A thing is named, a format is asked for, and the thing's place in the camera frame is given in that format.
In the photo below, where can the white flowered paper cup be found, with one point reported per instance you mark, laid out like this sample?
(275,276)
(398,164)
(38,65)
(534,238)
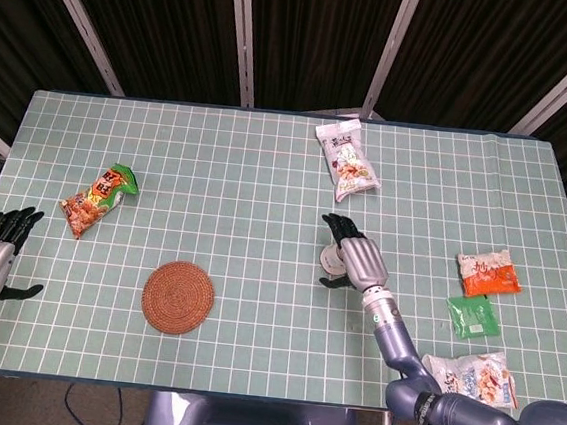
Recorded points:
(331,260)

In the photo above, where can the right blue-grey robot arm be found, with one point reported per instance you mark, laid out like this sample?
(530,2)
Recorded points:
(401,349)

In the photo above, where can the round woven rattan coaster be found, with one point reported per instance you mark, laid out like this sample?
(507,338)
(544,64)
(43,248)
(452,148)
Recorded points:
(179,297)

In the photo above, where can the white shrimp chips bag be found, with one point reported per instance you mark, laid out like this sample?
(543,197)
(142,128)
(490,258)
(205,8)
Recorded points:
(473,376)

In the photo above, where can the white nut snack bag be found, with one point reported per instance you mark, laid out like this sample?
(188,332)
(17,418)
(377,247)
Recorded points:
(348,163)

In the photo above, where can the orange white snack packet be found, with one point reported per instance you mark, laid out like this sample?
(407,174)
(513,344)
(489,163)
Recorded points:
(488,280)

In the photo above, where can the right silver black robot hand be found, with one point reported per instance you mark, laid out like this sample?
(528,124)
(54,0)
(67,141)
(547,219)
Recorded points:
(364,260)

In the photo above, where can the small green packet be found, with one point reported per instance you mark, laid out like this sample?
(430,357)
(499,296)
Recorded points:
(471,318)

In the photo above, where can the green checked tablecloth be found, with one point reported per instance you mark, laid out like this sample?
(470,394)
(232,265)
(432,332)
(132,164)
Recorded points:
(265,195)

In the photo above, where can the blue-grey robot torso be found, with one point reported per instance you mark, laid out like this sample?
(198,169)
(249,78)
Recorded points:
(243,424)

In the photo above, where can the green fried snack bag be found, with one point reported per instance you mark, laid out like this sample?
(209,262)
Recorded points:
(94,199)

